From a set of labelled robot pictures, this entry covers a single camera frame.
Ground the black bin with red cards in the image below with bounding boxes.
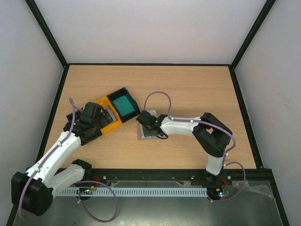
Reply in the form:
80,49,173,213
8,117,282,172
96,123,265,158
63,111,81,132

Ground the black bin with teal cards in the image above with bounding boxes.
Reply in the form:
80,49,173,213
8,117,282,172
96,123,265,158
107,87,141,123

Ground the yellow plastic bin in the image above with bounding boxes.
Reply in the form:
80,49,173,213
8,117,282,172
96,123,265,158
96,97,122,134

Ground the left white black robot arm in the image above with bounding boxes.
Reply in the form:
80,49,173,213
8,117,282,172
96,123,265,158
11,106,106,218

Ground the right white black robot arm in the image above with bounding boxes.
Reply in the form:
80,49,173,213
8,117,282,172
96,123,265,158
136,110,236,185

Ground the white floral card stack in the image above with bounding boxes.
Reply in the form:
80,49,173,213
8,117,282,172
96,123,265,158
103,106,118,126

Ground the teal card stack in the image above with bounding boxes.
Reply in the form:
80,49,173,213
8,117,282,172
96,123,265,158
112,94,139,117

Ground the light blue slotted cable duct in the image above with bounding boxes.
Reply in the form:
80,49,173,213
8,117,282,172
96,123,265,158
58,187,207,197

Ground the black aluminium frame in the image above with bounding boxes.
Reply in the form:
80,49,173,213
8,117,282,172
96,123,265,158
25,0,289,226

